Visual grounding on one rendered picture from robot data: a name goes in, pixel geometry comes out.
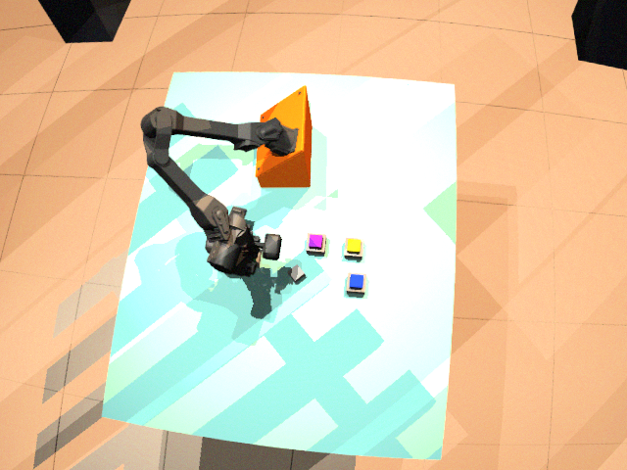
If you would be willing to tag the blue button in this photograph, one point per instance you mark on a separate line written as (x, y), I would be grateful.
(356, 283)

